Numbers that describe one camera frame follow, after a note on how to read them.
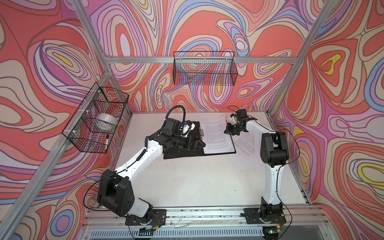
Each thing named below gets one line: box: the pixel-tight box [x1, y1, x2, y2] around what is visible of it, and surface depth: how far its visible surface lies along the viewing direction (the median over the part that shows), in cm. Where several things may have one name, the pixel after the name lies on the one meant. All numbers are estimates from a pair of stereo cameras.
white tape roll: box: [95, 113, 118, 126], surface depth 75 cm
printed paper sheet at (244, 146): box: [231, 132, 255, 170], surface depth 101 cm
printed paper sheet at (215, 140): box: [199, 115, 235, 154], surface depth 106 cm
